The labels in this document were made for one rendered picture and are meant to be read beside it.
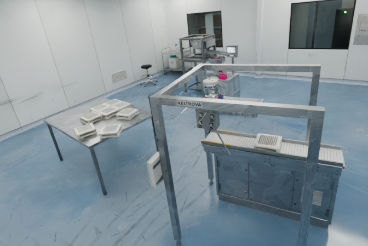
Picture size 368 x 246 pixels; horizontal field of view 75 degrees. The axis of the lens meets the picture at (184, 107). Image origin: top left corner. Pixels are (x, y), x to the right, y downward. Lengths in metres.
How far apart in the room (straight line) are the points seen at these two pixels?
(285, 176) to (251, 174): 0.34
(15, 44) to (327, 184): 6.11
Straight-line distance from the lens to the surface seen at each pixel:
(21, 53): 6.45
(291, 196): 2.86
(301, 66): 2.43
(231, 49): 5.20
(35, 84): 6.58
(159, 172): 2.15
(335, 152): 2.70
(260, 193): 2.92
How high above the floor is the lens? 2.24
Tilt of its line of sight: 23 degrees down
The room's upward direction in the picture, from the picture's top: 7 degrees counter-clockwise
